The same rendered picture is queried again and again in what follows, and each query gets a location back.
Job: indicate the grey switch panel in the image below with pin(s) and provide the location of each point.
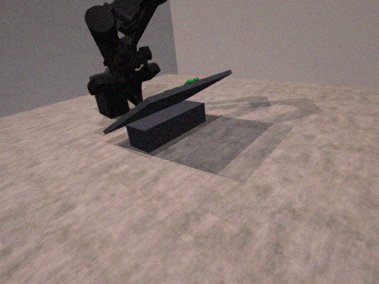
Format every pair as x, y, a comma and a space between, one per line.
162, 117

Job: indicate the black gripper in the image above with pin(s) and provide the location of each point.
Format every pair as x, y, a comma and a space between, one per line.
127, 82

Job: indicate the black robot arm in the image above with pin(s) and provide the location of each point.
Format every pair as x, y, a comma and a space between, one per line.
131, 18

